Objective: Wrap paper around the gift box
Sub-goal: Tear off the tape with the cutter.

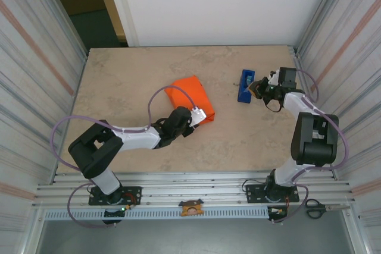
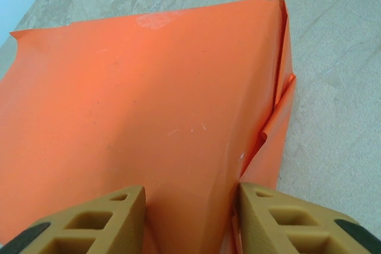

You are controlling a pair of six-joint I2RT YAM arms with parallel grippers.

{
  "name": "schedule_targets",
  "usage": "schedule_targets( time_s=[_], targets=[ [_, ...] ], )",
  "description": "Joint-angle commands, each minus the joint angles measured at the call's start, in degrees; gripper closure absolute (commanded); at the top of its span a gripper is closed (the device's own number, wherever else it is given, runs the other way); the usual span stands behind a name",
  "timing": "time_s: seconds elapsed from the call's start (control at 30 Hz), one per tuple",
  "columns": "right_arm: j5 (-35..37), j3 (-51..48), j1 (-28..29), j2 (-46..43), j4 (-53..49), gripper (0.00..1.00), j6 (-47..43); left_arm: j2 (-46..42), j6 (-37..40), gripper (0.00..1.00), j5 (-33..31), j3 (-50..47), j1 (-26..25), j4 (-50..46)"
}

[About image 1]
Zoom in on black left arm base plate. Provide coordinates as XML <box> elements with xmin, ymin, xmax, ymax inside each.
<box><xmin>88</xmin><ymin>186</ymin><xmax>142</xmax><ymax>206</ymax></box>

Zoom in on orange wrapping paper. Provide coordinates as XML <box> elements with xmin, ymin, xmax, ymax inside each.
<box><xmin>164</xmin><ymin>74</ymin><xmax>216</xmax><ymax>124</ymax></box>

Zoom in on grey slotted cable duct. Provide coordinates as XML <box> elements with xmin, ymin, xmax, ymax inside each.
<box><xmin>43</xmin><ymin>208</ymin><xmax>270</xmax><ymax>221</ymax></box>

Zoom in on black controller board orange wires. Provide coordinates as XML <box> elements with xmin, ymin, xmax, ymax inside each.
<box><xmin>267</xmin><ymin>206</ymin><xmax>289</xmax><ymax>224</ymax></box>

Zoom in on thin black cable loop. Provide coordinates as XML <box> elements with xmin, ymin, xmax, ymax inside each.
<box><xmin>264</xmin><ymin>98</ymin><xmax>283</xmax><ymax>114</ymax></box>

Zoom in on blue tape dispenser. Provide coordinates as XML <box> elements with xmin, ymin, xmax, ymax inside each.
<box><xmin>237</xmin><ymin>69</ymin><xmax>257</xmax><ymax>105</ymax></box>

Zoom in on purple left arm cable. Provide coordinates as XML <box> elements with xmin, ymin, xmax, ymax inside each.
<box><xmin>49</xmin><ymin>86</ymin><xmax>199</xmax><ymax>228</ymax></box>

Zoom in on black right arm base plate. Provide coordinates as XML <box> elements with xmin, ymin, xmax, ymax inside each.
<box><xmin>245</xmin><ymin>183</ymin><xmax>299</xmax><ymax>205</ymax></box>

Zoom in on black handled scissors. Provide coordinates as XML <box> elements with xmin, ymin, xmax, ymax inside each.
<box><xmin>304</xmin><ymin>198</ymin><xmax>352</xmax><ymax>219</ymax></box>

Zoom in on black controller board green light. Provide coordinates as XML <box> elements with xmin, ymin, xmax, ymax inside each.
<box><xmin>102</xmin><ymin>206</ymin><xmax>127</xmax><ymax>225</ymax></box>

